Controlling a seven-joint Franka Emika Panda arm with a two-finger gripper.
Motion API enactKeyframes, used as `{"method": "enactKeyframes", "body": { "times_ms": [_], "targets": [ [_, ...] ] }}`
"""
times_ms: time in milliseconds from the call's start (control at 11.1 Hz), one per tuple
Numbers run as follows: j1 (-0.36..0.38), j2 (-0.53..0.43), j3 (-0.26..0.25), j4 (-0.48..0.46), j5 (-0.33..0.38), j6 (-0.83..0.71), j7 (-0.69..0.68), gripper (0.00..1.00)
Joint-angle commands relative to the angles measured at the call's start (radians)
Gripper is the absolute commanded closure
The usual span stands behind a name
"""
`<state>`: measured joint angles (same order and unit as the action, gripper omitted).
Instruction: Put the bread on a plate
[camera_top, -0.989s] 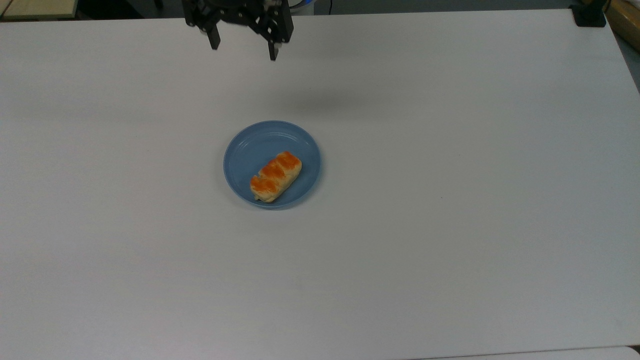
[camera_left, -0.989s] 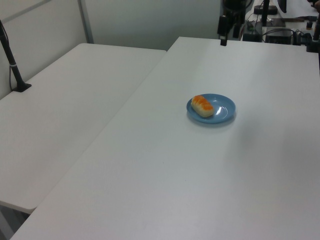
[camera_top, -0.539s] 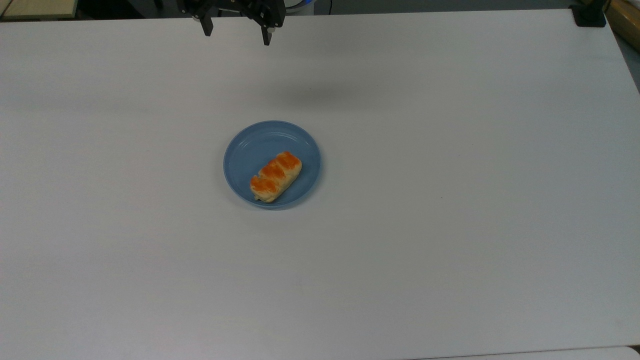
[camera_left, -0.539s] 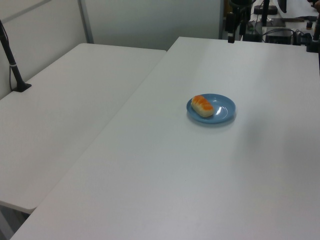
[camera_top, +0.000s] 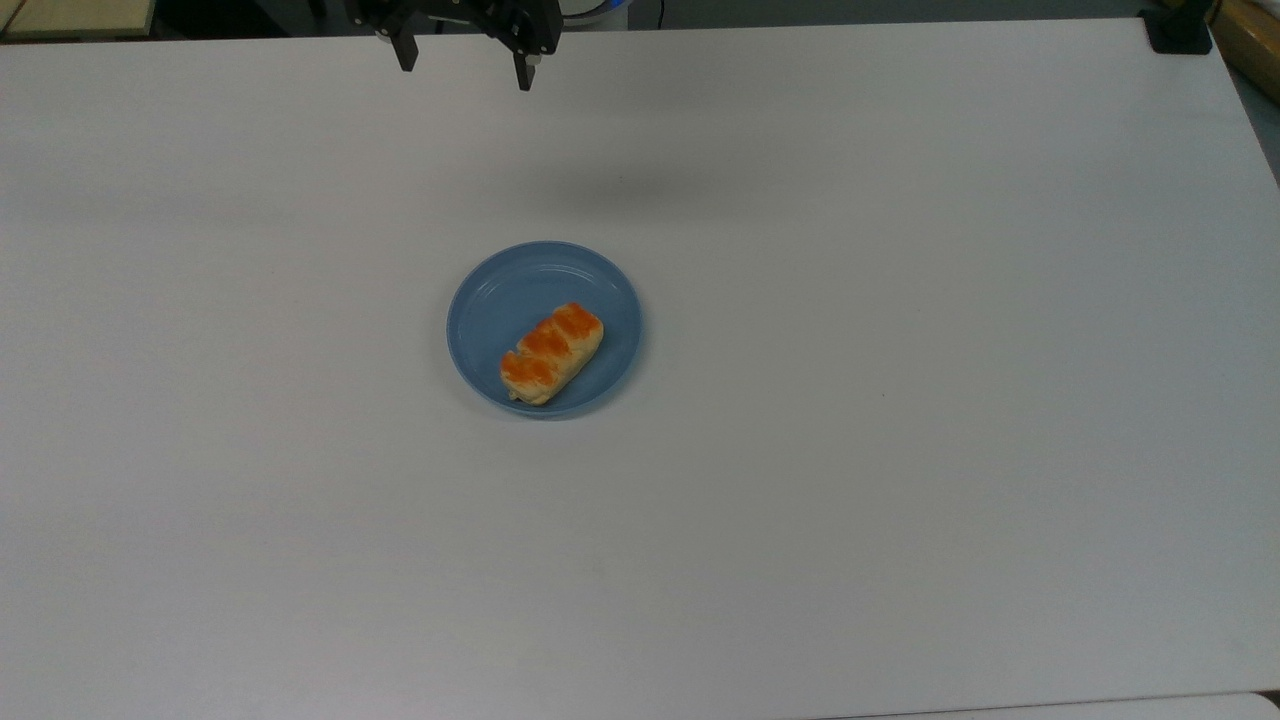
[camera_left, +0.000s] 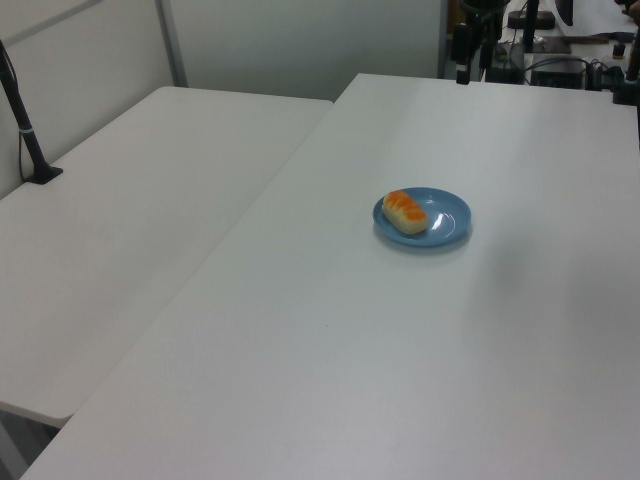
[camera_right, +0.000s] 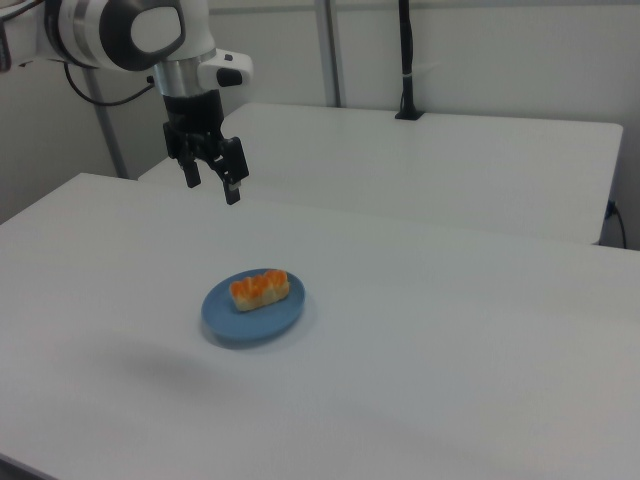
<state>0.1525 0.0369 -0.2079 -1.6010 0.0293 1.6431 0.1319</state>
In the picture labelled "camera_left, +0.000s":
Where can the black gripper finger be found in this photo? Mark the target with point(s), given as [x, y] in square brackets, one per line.
[462, 52]
[486, 42]

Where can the blue plastic plate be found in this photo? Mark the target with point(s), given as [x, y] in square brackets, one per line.
[445, 220]

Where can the small black device box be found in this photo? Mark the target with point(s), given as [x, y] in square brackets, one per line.
[505, 75]

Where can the black table clamp with pole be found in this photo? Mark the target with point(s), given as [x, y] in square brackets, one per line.
[627, 90]

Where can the grey partition frame post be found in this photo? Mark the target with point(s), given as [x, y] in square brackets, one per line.
[172, 42]

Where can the black upright stand with disc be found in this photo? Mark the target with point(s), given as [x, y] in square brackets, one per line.
[530, 22]

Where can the black electronics box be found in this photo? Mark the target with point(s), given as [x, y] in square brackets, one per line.
[557, 72]

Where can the black camera stand pole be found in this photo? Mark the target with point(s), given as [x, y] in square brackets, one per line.
[20, 120]

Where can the orange-topped toy bread loaf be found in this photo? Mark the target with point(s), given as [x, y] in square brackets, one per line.
[405, 212]

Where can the black stand clamp base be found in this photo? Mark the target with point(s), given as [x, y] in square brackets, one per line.
[45, 174]

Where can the white side table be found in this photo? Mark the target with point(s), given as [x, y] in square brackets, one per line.
[115, 240]

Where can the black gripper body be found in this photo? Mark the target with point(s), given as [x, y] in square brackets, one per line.
[482, 5]

